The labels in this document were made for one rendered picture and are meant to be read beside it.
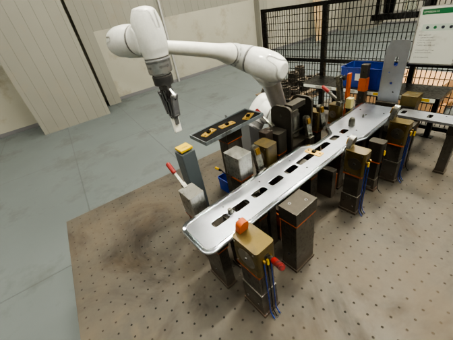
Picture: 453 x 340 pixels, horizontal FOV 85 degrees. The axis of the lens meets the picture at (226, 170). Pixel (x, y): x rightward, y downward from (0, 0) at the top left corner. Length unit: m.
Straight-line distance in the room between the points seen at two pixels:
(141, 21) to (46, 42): 5.27
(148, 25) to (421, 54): 1.61
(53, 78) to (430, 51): 5.85
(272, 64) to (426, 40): 1.04
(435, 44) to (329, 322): 1.62
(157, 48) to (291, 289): 1.01
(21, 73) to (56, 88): 0.56
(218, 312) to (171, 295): 0.21
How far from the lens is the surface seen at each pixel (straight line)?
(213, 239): 0.88
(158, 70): 0.97
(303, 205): 0.91
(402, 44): 1.75
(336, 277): 1.14
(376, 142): 1.39
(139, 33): 0.96
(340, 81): 1.61
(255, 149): 1.11
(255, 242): 0.76
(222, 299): 1.10
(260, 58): 1.28
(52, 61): 6.20
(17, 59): 6.21
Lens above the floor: 1.65
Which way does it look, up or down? 34 degrees down
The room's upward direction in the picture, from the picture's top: 11 degrees counter-clockwise
